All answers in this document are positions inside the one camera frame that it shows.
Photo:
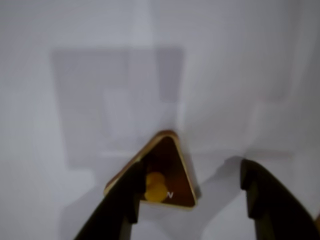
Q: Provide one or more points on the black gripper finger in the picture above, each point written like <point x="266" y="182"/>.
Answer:
<point x="120" y="200"/>
<point x="275" y="207"/>

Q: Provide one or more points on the brown triangle piece yellow pin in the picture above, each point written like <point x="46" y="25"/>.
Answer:
<point x="175" y="170"/>

